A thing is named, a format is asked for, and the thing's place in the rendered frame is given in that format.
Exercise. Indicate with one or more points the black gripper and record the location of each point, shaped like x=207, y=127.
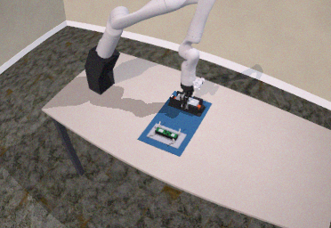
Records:
x=186, y=91

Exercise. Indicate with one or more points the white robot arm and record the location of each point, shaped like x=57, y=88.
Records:
x=120, y=18

